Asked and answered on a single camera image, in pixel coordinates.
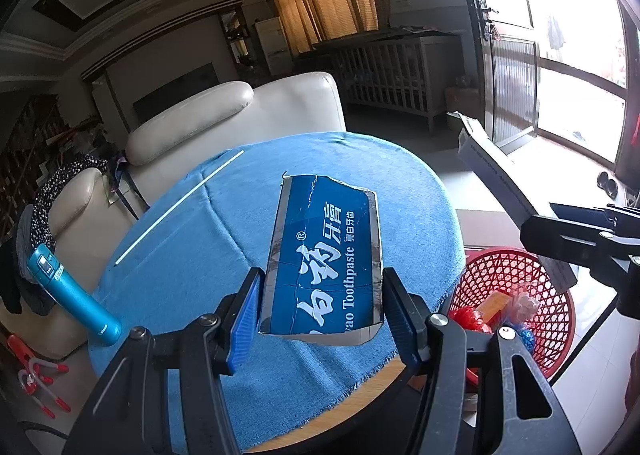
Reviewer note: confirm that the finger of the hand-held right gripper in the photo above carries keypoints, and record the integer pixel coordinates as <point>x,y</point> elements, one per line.
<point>585,213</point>
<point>560,240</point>

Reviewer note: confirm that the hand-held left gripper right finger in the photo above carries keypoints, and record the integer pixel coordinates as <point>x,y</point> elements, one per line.
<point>400,325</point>

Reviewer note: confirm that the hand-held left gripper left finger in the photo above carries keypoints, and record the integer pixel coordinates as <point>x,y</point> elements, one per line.
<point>245,325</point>

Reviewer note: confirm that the red plastic bag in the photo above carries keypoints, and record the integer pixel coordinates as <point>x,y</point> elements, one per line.
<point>467,317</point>

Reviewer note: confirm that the clear plastic bag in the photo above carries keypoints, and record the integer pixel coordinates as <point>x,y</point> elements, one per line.
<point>525,307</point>

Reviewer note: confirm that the orange cardboard box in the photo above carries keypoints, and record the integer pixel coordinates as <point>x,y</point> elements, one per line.
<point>495,307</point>

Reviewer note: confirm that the long white box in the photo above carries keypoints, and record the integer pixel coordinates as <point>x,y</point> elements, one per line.
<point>495,170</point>

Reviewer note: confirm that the red plastic mesh basket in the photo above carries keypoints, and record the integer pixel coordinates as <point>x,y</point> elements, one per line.
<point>550,335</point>

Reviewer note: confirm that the blue plastic bag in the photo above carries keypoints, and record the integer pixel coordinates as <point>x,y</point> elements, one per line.
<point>525,337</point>

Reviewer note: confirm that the blue toothpaste box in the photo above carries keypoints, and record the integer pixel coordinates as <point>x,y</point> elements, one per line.
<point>325,245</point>

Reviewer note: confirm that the large brown cardboard box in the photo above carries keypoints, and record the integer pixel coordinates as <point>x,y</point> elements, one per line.
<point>485,230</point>

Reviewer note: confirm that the blue tablecloth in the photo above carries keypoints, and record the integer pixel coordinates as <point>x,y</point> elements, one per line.
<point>200,245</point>

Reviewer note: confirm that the thin white stick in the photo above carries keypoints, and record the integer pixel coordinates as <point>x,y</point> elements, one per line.
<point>175,210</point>

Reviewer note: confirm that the brown entrance door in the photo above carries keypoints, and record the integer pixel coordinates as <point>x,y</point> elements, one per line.
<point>515,85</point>

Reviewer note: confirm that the small brown cardboard box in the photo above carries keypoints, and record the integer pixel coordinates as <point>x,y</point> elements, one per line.
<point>462,100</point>

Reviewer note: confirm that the teal thermos bottle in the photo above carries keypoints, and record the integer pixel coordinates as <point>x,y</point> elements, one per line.
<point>75,292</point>

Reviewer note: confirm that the dark grey garment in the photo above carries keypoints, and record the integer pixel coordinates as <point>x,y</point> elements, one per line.
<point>37,297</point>

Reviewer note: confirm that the cream leather sofa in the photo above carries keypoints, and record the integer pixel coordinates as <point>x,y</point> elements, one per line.
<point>200,115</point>

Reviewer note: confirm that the grey wooden crib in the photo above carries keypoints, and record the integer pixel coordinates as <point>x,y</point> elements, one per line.
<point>390,80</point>

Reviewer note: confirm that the black white floral garment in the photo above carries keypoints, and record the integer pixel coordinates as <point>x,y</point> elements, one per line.
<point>60,180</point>

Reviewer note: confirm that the grey blue garment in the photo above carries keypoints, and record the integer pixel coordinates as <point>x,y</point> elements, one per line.
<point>24,240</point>

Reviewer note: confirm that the black television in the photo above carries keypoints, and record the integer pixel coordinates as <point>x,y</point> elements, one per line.
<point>175,92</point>

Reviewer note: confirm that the wooden staircase railing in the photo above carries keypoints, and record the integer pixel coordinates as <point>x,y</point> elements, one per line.
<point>40,135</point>

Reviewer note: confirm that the white standing air conditioner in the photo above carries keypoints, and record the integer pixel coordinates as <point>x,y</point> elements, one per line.
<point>272,45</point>

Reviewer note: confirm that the dark display cabinet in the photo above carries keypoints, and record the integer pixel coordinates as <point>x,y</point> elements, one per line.
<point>235,35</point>

